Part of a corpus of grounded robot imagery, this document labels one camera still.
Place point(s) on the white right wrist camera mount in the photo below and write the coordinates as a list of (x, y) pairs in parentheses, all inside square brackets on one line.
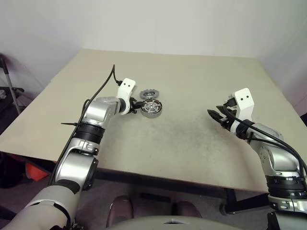
[(244, 103)]

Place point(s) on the grey motor housing with stator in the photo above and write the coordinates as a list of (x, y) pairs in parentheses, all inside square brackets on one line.
[(152, 116)]

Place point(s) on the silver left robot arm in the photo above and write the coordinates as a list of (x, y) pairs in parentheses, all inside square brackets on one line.
[(96, 112)]

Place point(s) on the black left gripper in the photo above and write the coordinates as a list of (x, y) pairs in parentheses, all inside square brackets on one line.
[(132, 106)]

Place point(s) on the grey robot torso shell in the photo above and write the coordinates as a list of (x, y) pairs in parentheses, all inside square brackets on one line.
[(192, 224)]

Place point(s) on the red orange bag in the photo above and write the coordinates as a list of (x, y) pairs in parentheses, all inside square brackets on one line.
[(36, 172)]

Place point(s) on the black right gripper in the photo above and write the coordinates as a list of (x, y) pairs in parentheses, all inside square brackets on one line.
[(229, 123)]

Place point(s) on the grey motor lid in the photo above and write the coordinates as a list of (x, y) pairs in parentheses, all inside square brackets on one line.
[(144, 94)]

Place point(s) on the grey metal stand pole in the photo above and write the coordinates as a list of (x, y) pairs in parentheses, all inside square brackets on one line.
[(12, 89)]

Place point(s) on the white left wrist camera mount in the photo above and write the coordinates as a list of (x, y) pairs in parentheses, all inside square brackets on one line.
[(127, 87)]

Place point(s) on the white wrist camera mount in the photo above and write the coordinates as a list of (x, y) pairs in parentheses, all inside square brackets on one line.
[(127, 87), (244, 103)]

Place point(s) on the black table frame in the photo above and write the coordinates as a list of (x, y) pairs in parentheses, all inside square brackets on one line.
[(230, 200)]

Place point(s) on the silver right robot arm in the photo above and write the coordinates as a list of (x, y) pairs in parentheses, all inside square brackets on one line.
[(280, 160)]

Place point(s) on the dark maroon rounded shape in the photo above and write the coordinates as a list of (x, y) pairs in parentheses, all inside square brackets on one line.
[(185, 209), (120, 210)]

